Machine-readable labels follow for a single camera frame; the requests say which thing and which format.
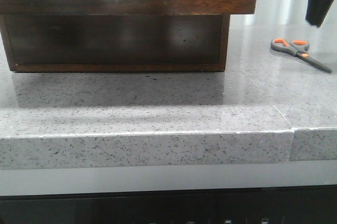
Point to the dark wooden drawer cabinet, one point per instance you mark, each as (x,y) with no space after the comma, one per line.
(15,66)

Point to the lower wooden drawer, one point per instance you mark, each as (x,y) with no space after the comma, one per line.
(133,39)

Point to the grey orange scissors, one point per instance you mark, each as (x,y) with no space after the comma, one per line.
(299,49)

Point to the black appliance control panel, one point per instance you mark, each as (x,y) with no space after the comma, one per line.
(305,204)

